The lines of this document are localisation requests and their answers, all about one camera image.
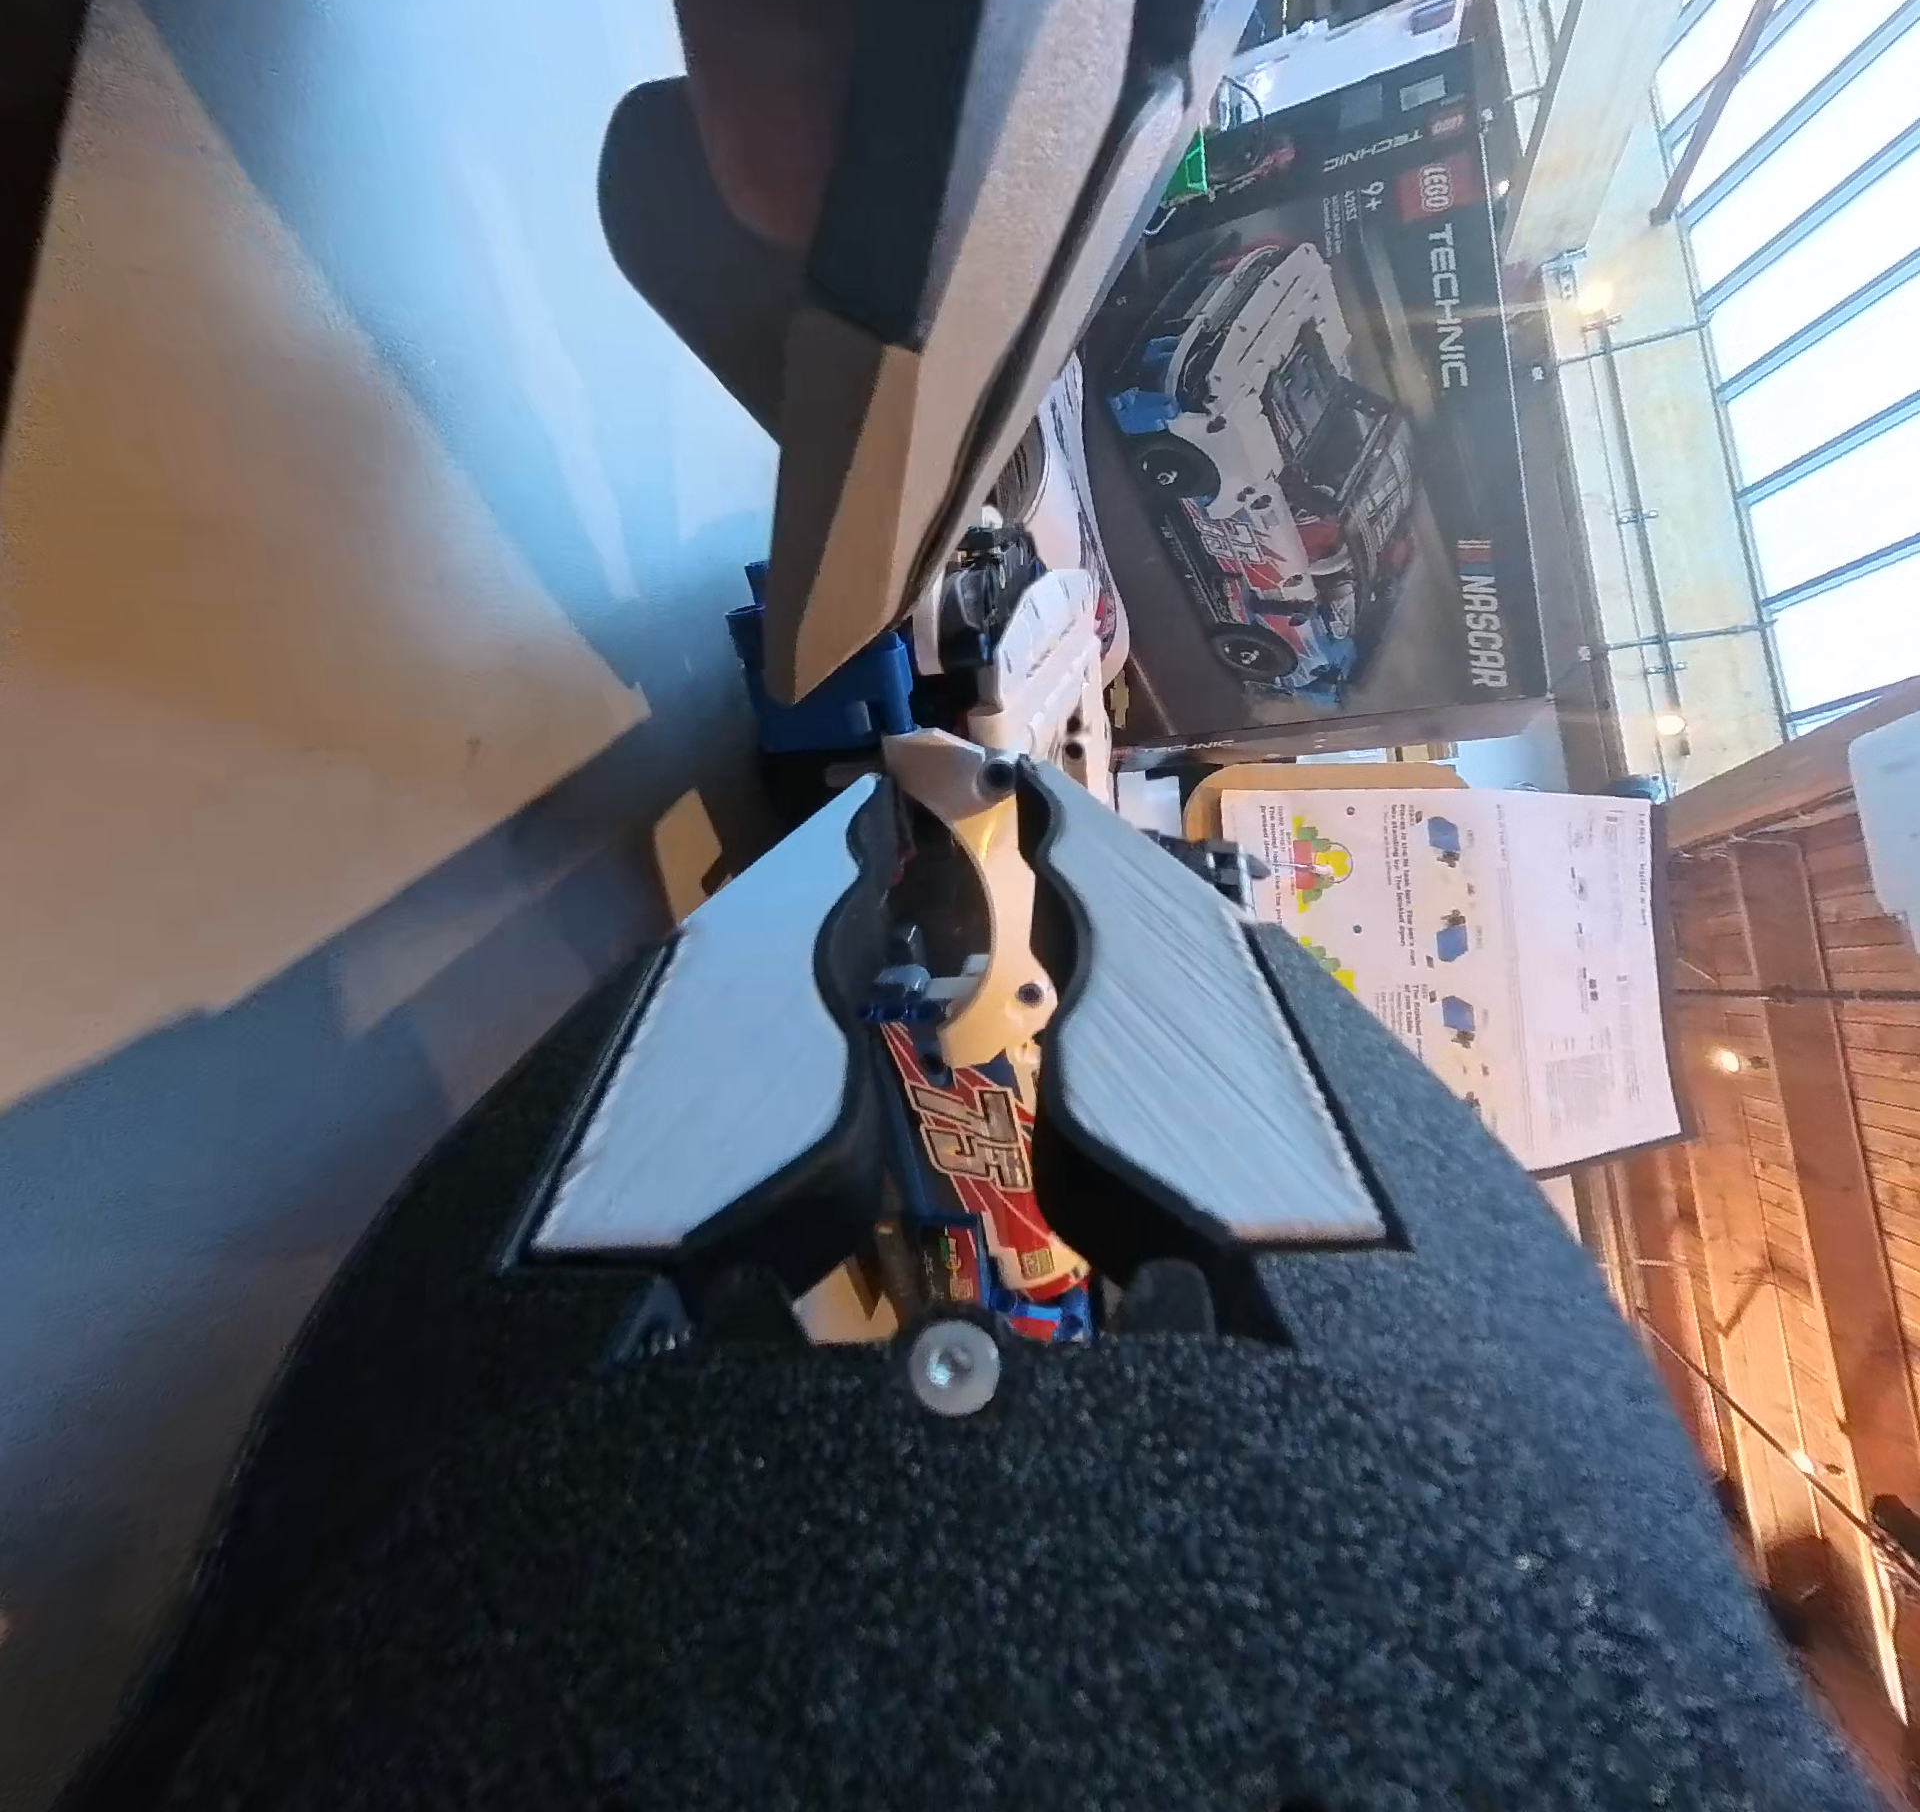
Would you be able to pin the open instruction booklet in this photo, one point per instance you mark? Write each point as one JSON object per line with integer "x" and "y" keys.
{"x": 1073, "y": 523}

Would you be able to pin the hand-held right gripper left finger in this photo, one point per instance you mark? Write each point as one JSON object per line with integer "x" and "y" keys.
{"x": 706, "y": 1092}

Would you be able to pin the person's left hand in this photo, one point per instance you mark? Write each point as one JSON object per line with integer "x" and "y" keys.
{"x": 765, "y": 43}

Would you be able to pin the instruction sign board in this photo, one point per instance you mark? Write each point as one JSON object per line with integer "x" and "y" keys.
{"x": 1501, "y": 972}

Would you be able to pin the grey desk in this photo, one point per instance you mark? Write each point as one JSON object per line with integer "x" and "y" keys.
{"x": 376, "y": 494}

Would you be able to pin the large paned window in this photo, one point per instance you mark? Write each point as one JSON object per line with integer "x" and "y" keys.
{"x": 1816, "y": 343}

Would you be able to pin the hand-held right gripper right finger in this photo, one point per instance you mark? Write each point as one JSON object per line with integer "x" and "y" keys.
{"x": 1200, "y": 1078}

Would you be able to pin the toy brick race car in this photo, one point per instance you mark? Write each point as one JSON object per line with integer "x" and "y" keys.
{"x": 961, "y": 942}

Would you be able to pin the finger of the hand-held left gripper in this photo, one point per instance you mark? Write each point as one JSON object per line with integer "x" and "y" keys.
{"x": 1035, "y": 118}
{"x": 1148, "y": 216}

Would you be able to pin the black toy car box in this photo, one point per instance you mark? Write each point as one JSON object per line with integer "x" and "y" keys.
{"x": 1426, "y": 494}

